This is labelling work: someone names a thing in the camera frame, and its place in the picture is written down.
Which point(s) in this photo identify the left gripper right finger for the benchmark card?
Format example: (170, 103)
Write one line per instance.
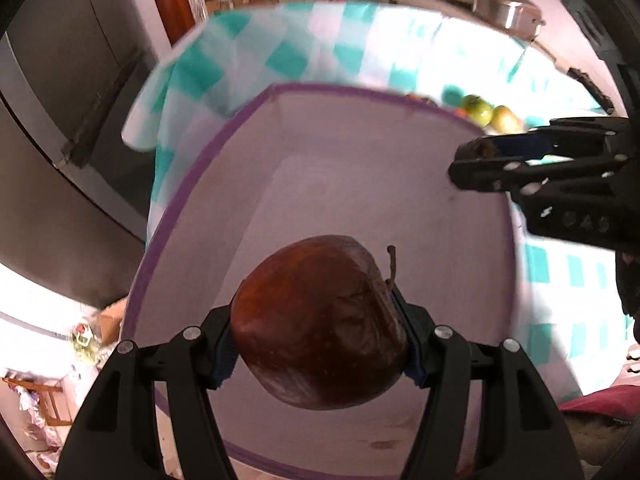
(488, 413)

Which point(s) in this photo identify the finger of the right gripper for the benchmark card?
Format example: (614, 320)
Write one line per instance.
(574, 137)
(502, 173)

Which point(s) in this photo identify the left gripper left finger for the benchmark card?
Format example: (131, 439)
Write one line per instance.
(115, 433)

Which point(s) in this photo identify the dark red apple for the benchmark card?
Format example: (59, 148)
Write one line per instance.
(316, 325)

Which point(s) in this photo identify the dark brown passion fruit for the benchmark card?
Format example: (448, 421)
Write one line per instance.
(481, 148)

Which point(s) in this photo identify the yellow red apple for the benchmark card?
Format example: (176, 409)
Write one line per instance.
(504, 121)

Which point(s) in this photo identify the green apple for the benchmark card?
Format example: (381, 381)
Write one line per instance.
(477, 110)

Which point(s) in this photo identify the teal white checkered tablecloth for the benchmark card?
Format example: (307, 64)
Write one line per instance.
(571, 325)

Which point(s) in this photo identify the silver roaster pan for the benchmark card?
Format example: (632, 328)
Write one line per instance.
(520, 18)

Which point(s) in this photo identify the white box purple rim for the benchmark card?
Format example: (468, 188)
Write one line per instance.
(358, 177)

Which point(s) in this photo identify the dark grey refrigerator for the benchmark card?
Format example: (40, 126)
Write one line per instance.
(74, 196)

